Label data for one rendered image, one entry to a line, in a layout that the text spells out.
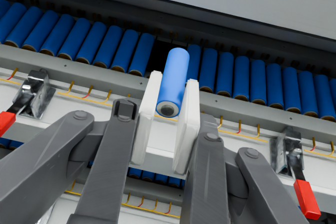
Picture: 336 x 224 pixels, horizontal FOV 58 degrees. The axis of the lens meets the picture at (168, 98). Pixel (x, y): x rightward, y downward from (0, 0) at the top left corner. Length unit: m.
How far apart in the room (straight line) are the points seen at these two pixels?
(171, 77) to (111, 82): 0.11
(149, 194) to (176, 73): 0.26
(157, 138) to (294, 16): 0.17
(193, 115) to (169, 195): 0.31
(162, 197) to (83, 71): 0.22
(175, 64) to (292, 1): 0.09
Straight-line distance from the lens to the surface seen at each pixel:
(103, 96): 0.33
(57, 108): 0.34
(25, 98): 0.32
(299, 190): 0.29
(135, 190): 0.46
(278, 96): 0.37
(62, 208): 0.48
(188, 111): 0.15
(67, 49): 0.36
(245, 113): 0.33
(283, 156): 0.32
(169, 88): 0.21
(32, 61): 0.35
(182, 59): 0.24
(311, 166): 0.36
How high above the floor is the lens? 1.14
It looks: 33 degrees down
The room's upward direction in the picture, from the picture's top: 14 degrees clockwise
